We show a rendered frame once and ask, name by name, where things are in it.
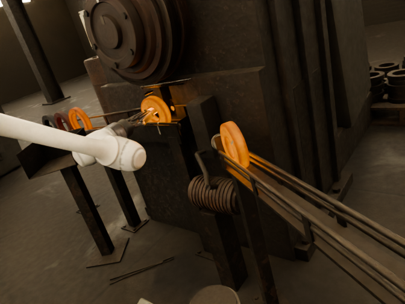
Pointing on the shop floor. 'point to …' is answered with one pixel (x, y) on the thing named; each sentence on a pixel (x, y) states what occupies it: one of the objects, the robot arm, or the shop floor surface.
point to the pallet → (393, 76)
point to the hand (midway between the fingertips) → (154, 110)
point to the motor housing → (220, 227)
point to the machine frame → (249, 107)
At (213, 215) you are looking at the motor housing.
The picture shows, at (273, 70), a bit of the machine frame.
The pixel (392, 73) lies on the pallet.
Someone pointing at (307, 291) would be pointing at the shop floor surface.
